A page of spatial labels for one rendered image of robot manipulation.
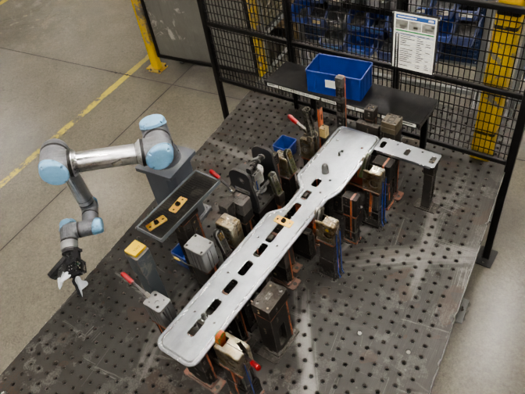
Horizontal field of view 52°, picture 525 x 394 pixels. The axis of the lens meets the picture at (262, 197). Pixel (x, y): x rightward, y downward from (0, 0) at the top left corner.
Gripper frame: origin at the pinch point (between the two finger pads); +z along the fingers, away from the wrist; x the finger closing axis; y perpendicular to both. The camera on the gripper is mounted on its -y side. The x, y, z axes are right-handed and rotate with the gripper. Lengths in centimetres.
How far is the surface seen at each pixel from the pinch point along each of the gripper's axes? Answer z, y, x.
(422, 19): -68, 184, 11
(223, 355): 51, 70, -18
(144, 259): 7, 46, -18
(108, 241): -79, -40, 106
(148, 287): 12.0, 39.2, -3.8
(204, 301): 27, 63, -8
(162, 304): 26, 50, -17
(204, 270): 14, 64, -3
